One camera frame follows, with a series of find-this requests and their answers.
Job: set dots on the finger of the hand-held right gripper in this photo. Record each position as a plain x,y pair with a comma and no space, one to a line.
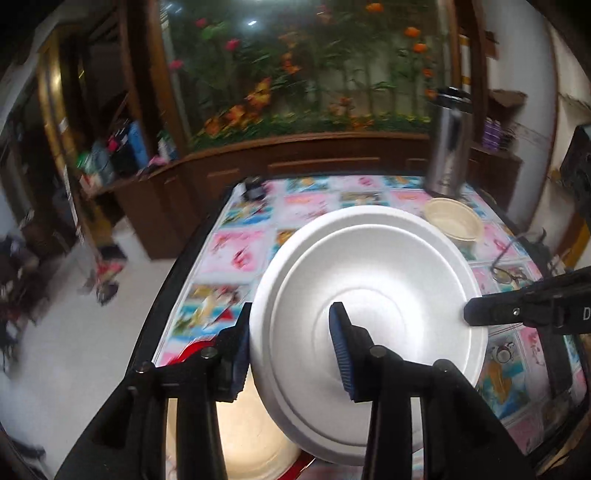
494,310

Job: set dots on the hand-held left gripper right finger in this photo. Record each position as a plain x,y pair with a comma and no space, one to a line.
344,350

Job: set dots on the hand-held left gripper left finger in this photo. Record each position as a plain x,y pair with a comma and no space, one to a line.
240,360

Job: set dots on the red glass plate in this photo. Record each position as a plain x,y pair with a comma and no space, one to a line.
194,350

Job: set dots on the cream bowl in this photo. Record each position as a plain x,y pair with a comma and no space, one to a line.
254,438
455,221

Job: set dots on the eyeglasses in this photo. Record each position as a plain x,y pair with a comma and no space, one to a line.
508,275

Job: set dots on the black framed table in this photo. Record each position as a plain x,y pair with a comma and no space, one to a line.
173,286

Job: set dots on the black box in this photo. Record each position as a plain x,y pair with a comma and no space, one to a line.
577,161

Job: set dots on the steel thermos flask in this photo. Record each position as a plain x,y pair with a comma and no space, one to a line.
445,147

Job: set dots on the small black device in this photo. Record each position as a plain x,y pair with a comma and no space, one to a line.
255,189

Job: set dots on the wooden cabinet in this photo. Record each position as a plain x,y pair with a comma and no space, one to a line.
323,157

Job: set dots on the blue box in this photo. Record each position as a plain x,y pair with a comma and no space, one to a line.
137,145

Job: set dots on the aquarium with artificial plants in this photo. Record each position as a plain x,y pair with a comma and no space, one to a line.
300,69

